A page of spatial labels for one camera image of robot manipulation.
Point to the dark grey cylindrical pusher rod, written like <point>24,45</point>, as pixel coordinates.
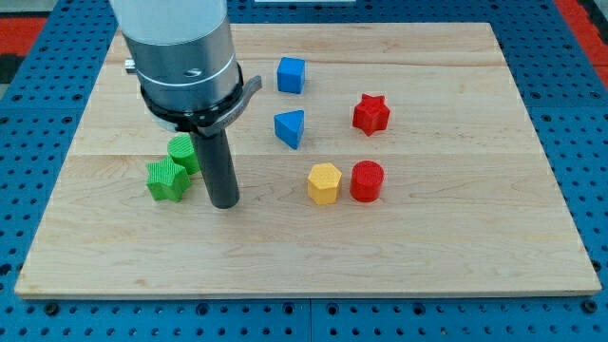
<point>217,168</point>

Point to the yellow hexagon block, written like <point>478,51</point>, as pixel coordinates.
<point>324,183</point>

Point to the light wooden board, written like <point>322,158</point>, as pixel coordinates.
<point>469,206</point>

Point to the red star block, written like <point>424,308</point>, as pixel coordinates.
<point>371,114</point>

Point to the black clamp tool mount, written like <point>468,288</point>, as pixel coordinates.
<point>208,121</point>

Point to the blue cube block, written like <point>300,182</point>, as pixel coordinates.
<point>290,75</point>

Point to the green cylinder block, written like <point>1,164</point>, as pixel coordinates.
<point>181,150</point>

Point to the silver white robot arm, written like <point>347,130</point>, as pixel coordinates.
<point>190,79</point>

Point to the blue triangle block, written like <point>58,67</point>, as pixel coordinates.
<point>289,127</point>

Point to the green star block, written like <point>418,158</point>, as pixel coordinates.
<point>167,180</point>

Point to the red cylinder block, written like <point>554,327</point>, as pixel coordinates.
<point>367,178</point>

